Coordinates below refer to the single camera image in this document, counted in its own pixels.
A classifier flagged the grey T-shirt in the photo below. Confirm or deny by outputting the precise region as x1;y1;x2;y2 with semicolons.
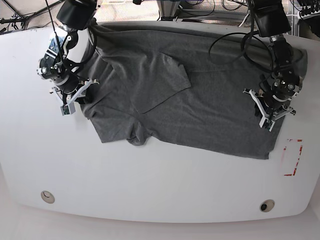
81;24;282;160

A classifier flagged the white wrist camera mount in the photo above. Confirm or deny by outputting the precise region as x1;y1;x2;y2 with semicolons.
247;89;275;132
51;79;94;116

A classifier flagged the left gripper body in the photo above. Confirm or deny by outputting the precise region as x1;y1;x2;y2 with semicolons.
243;88;296;122

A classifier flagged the left table grommet hole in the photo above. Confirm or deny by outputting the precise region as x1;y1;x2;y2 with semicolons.
40;190;55;204

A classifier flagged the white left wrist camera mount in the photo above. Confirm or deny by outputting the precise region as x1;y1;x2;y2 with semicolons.
247;89;275;132

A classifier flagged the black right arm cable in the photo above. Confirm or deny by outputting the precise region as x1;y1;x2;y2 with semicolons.
44;0;98;76

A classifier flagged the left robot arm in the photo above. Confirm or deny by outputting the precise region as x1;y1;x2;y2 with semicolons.
241;0;303;130

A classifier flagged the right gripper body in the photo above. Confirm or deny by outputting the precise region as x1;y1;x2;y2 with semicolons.
49;79;100;97

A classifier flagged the black tripod stand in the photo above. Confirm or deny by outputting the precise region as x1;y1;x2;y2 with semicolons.
0;0;65;35

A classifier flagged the table grommet hole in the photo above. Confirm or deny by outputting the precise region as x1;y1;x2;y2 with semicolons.
259;199;275;213
40;190;55;204

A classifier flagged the white power strip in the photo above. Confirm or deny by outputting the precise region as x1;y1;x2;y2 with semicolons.
298;11;320;20

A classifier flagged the red tape rectangle marking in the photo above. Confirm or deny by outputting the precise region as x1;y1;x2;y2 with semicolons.
280;139;304;177

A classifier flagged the right table grommet hole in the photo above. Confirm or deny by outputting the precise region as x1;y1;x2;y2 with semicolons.
259;199;275;213

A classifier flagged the aluminium frame rail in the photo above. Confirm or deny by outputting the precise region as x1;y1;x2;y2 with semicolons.
159;10;258;28

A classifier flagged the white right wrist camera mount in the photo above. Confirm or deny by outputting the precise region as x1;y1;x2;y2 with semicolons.
51;79;94;116

